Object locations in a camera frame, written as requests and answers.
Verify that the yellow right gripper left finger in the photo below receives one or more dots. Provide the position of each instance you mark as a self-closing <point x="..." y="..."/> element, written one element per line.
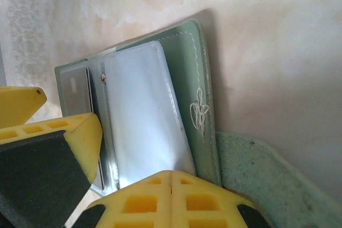
<point x="139" y="204"/>

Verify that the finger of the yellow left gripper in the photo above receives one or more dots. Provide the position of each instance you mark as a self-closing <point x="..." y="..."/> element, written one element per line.
<point x="18" y="105"/>
<point x="40" y="172"/>

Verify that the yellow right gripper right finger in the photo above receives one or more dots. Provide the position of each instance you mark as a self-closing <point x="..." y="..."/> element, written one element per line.
<point x="203" y="206"/>

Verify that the black credit card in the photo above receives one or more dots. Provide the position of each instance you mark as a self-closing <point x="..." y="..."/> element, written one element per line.
<point x="77" y="92"/>

